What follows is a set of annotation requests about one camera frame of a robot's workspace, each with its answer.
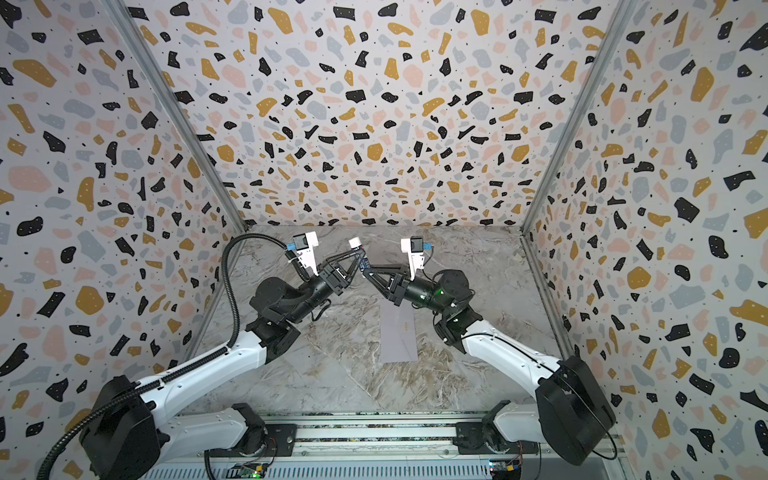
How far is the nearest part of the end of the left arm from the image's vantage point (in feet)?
1.95

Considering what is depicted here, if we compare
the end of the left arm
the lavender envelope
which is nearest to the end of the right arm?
the end of the left arm

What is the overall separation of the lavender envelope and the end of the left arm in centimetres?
37

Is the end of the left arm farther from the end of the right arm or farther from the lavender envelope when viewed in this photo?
the lavender envelope

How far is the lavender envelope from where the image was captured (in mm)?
897
